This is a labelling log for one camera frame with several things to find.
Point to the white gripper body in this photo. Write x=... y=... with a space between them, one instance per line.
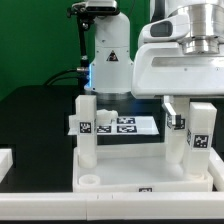
x=178 y=58

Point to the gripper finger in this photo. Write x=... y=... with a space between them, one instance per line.
x=174 y=119

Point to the white square desk top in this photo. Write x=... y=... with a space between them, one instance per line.
x=136 y=168

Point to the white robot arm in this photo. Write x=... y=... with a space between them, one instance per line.
x=112 y=68

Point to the white marker sheet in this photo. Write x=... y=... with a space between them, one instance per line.
x=135 y=125

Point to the white right fence bar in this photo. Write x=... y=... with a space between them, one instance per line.
x=216 y=169

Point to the white fence bar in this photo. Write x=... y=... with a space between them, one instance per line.
x=6 y=161
x=216 y=169
x=111 y=206

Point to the white front fence bar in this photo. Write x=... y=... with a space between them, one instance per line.
x=111 y=206

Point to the white left fence bar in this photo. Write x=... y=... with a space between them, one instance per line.
x=6 y=161

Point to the camera on stand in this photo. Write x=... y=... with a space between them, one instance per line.
x=97 y=7

